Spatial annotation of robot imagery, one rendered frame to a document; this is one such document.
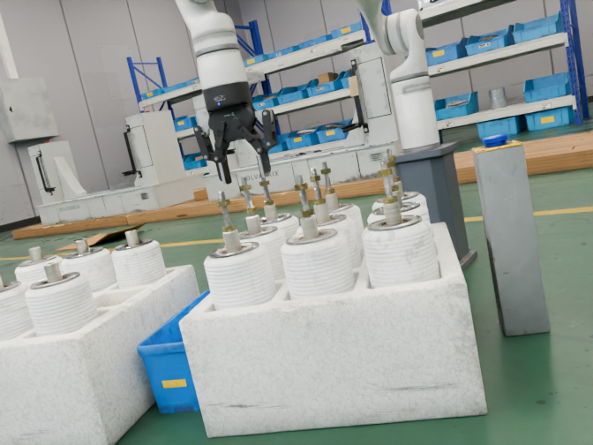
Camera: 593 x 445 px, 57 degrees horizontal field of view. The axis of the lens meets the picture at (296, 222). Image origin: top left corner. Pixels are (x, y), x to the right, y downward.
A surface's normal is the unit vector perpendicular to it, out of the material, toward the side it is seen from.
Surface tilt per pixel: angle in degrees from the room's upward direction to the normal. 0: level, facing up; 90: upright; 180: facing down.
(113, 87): 90
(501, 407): 0
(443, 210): 90
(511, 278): 90
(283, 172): 90
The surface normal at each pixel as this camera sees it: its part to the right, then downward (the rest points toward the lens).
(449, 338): -0.19, 0.19
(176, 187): 0.81, -0.08
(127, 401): 0.95, -0.15
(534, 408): -0.21, -0.97
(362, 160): -0.54, 0.24
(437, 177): 0.19, 0.11
